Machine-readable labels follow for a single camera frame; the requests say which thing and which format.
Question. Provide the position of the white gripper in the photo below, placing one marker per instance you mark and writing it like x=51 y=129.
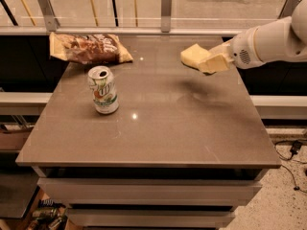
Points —
x=242 y=50

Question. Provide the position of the glass railing with metal posts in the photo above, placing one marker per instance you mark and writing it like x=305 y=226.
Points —
x=147 y=17

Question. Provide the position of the grey lower drawer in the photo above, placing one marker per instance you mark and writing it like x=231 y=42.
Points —
x=150 y=218

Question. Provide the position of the cardboard box with items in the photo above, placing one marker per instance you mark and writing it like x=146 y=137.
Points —
x=37 y=213

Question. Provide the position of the grey drawer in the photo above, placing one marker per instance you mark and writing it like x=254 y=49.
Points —
x=150 y=218
x=150 y=191

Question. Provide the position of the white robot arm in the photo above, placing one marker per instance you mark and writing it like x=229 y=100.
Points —
x=282 y=40

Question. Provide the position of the green white soda can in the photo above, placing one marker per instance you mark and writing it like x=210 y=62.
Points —
x=104 y=94

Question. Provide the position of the grey upper drawer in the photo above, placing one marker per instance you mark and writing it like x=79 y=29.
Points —
x=150 y=191

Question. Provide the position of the brown chip bag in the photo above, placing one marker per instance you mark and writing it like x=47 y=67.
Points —
x=88 y=49

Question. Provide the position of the yellow sponge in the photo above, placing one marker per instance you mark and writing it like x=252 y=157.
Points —
x=193 y=55

